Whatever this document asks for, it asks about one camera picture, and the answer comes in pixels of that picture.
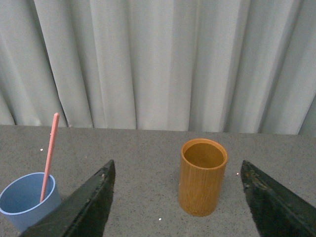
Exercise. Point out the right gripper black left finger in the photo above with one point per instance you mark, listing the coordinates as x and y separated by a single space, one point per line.
84 213

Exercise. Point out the bamboo chopstick holder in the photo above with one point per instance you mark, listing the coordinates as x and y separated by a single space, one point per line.
202 167

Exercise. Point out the pink chopstick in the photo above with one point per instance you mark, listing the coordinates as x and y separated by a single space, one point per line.
53 135

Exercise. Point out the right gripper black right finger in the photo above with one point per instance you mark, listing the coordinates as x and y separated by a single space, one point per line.
276 211

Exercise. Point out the light blue plastic cup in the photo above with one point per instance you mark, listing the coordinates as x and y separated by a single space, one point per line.
20 201

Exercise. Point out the white pleated curtain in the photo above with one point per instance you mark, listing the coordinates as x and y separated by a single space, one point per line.
246 66

